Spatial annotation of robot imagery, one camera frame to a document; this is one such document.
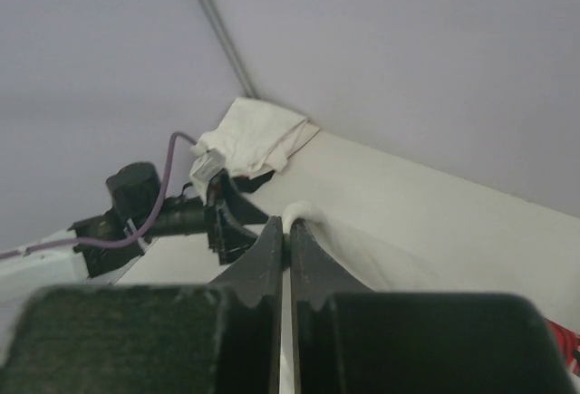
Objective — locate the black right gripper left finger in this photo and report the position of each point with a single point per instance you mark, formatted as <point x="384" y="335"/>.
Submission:
<point x="218" y="337"/>

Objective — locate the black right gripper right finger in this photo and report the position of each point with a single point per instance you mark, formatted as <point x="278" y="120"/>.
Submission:
<point x="351" y="339"/>

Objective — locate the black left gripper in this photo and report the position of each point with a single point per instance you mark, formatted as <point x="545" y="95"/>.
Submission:
<point x="227" y="236"/>

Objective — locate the white t shirt red print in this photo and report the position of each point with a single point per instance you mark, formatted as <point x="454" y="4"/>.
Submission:
<point x="382" y="267"/>

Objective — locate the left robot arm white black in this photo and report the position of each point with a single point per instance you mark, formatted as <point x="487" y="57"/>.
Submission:
<point x="134" y="191"/>

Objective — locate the folded black t shirt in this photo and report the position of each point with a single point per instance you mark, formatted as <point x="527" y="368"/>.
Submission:
<point x="254" y="183"/>

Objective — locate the folded white t shirt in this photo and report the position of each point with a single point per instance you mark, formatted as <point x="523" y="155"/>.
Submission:
<point x="256" y="137"/>

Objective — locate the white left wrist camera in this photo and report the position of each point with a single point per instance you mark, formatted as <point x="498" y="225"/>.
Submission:
<point x="207" y="166"/>

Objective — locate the aluminium frame post left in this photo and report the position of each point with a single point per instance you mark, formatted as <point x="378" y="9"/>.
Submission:
<point x="220" y="31"/>

